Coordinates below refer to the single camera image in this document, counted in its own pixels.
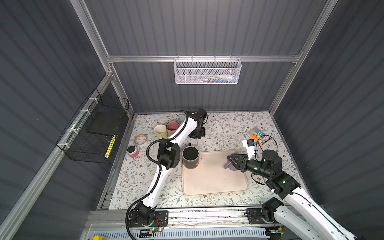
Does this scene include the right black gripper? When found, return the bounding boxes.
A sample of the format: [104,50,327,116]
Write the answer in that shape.
[226,153,271,180]

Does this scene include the purple mug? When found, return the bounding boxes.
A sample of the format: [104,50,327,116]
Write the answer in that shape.
[224,162,237,171]

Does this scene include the pink patterned mug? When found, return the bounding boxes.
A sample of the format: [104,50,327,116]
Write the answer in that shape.
[166,121,180,138]

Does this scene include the light green mug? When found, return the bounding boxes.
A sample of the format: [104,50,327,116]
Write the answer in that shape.
[154,125,168,139]

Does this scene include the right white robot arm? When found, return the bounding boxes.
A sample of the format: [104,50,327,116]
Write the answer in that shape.
[227,150,357,240]

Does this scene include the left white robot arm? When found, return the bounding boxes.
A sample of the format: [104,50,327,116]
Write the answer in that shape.
[125,109,208,240]

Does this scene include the black mug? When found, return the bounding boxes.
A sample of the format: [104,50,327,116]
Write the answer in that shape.
[182,146,200,169]

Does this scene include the beige drying mat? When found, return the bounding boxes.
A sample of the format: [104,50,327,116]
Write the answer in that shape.
[182,150,249,196]

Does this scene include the colourful marker box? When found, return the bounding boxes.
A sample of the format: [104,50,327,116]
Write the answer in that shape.
[249,128,271,146]

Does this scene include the tubes in white basket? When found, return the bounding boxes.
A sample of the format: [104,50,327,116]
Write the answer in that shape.
[200,75,238,84]

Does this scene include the tape roll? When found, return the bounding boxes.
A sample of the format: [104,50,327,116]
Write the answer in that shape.
[135,134,148,145]

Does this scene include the small magenta cup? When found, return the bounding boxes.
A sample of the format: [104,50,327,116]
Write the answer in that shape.
[127,145,139,158]

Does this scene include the yellow object at bottom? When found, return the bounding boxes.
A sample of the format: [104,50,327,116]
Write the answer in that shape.
[93,235,109,240]

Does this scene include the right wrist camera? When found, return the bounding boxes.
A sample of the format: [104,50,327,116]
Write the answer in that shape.
[242,139,257,160]

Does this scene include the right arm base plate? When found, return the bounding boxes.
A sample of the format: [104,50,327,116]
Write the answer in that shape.
[244,207,280,224]

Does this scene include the white wire basket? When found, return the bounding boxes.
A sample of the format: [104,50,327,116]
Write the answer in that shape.
[173,58,242,85]

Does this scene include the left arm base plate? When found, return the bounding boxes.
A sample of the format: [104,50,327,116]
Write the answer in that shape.
[127,210,169,228]

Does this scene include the white perforated cable tray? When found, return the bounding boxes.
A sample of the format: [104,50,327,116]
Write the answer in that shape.
[92,227,271,240]

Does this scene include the black wire basket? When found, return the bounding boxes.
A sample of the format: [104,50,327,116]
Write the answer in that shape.
[56,90,130,164]

